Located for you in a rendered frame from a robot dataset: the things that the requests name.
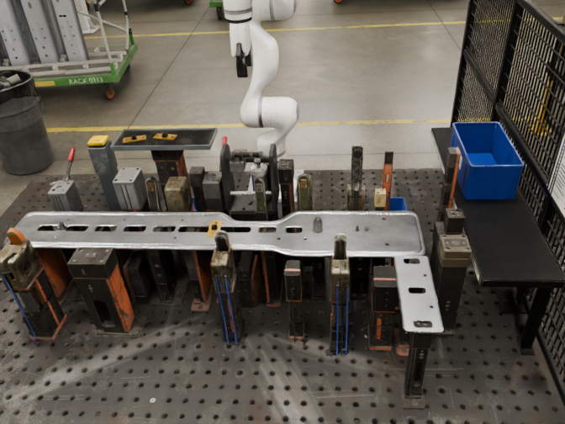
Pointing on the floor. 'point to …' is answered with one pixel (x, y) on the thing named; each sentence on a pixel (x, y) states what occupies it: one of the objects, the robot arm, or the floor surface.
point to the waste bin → (23, 124)
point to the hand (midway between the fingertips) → (244, 68)
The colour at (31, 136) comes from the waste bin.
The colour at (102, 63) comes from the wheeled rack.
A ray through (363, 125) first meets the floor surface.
